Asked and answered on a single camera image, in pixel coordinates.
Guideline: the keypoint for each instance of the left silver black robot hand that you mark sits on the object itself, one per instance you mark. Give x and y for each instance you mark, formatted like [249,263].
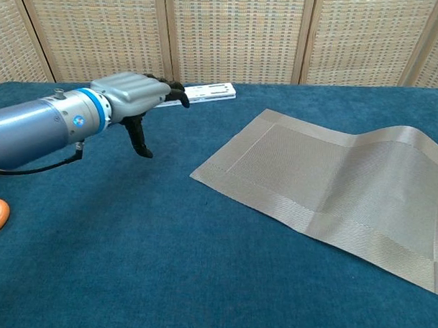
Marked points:
[131,90]

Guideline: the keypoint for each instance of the brown woven placemat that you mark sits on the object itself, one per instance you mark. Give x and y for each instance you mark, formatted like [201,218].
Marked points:
[330,182]

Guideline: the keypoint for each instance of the white folding stand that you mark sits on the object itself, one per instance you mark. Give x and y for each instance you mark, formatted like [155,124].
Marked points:
[214,91]

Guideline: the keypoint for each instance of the woven bamboo folding screen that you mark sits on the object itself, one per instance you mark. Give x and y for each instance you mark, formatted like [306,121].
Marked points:
[238,35]

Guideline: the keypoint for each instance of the blue felt table cover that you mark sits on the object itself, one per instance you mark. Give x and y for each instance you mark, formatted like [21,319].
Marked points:
[129,258]

